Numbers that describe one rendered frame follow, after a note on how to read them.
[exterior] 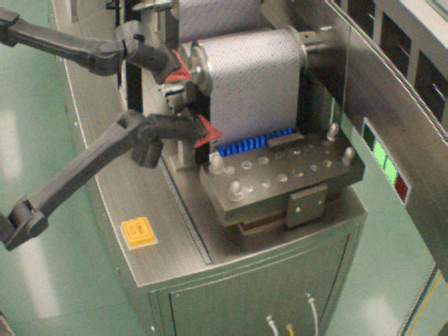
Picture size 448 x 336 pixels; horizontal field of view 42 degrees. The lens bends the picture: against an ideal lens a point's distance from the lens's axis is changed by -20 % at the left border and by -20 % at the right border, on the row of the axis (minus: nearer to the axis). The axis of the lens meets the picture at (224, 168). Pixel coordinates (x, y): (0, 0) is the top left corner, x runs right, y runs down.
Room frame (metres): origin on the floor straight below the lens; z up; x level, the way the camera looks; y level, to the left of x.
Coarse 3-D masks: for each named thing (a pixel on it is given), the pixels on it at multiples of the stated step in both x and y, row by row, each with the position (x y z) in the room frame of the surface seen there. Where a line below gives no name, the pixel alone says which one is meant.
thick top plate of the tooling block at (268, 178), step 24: (312, 144) 1.29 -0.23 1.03; (336, 144) 1.29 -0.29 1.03; (240, 168) 1.20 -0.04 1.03; (264, 168) 1.20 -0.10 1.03; (288, 168) 1.20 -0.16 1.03; (312, 168) 1.21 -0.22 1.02; (336, 168) 1.21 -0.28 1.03; (360, 168) 1.21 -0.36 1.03; (216, 192) 1.12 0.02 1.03; (264, 192) 1.12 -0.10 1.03; (288, 192) 1.13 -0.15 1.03; (240, 216) 1.08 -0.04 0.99
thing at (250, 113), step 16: (224, 96) 1.28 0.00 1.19; (240, 96) 1.29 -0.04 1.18; (256, 96) 1.31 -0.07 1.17; (272, 96) 1.32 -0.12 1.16; (288, 96) 1.34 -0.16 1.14; (224, 112) 1.28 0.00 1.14; (240, 112) 1.29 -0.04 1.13; (256, 112) 1.31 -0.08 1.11; (272, 112) 1.33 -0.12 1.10; (288, 112) 1.34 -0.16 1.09; (224, 128) 1.28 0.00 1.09; (240, 128) 1.29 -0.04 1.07; (256, 128) 1.31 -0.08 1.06; (272, 128) 1.33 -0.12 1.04; (224, 144) 1.28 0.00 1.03
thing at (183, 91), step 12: (180, 84) 1.33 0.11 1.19; (192, 84) 1.32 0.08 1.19; (168, 96) 1.34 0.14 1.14; (180, 96) 1.34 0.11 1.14; (192, 96) 1.32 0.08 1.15; (180, 108) 1.31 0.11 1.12; (192, 108) 1.32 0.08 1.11; (180, 144) 1.33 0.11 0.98; (180, 156) 1.33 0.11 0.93; (192, 156) 1.33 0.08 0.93; (180, 168) 1.31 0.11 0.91
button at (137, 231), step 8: (128, 224) 1.10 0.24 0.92; (136, 224) 1.10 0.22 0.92; (144, 224) 1.10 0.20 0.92; (128, 232) 1.07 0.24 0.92; (136, 232) 1.07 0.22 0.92; (144, 232) 1.07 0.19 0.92; (152, 232) 1.08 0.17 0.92; (128, 240) 1.05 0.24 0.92; (136, 240) 1.05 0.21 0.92; (144, 240) 1.05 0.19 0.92; (152, 240) 1.06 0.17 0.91
